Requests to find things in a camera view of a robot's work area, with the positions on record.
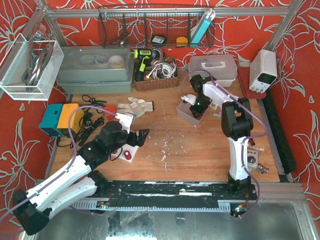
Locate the red spring front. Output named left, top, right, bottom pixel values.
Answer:
left=123, top=150, right=132, bottom=161

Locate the beige work glove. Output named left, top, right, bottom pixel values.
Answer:
left=116, top=97, right=155, bottom=118

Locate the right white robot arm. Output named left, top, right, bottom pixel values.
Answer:
left=190, top=74, right=254, bottom=198

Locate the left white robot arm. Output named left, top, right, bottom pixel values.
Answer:
left=12, top=121, right=150, bottom=236

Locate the translucent plastic spring box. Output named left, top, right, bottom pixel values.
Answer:
left=176, top=100, right=207, bottom=127

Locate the white cube power adapter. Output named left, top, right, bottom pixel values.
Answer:
left=211, top=103, right=218, bottom=110

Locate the red cube adapter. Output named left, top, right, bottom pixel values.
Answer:
left=103, top=104, right=117, bottom=121

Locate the white plastic storage case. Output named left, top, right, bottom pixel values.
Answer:
left=188, top=54, right=238, bottom=88

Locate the woven wicker basket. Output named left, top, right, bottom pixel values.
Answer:
left=133, top=57, right=179, bottom=91

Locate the red mat under supply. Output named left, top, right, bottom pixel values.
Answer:
left=237, top=66, right=267, bottom=100

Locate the teal and yellow device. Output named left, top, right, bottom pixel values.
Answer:
left=38, top=103, right=85, bottom=138

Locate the yellow tape measure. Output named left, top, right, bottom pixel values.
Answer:
left=176, top=36, right=189, bottom=48

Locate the small clear parts case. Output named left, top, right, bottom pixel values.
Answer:
left=247, top=146, right=265, bottom=155

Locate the white bench power supply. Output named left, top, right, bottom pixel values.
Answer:
left=249, top=49, right=277, bottom=94

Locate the grey green plastic toolbox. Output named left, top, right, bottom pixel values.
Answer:
left=56, top=46, right=134, bottom=95

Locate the blue white power strip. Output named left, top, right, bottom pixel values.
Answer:
left=190, top=8, right=216, bottom=48

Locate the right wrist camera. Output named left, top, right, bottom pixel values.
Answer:
left=181, top=94, right=197, bottom=106

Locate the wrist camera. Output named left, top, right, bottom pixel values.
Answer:
left=181, top=94, right=197, bottom=106
left=115, top=112, right=136, bottom=133

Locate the white peg base plate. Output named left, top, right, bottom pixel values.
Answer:
left=110, top=144, right=139, bottom=163

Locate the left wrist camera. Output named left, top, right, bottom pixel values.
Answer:
left=115, top=112, right=136, bottom=133

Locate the black cable bundle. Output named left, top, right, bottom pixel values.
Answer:
left=56, top=94, right=108, bottom=151

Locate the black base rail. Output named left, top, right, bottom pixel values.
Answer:
left=74, top=179, right=258, bottom=208

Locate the yellow green cordless drill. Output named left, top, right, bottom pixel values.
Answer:
left=133, top=48, right=161, bottom=82

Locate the clear acrylic wall bin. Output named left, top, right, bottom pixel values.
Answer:
left=0, top=34, right=64, bottom=101

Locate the black wire hanging basket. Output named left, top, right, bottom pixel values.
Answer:
left=97, top=5, right=216, bottom=50

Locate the aluminium frame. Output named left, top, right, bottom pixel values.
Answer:
left=0, top=0, right=310, bottom=76

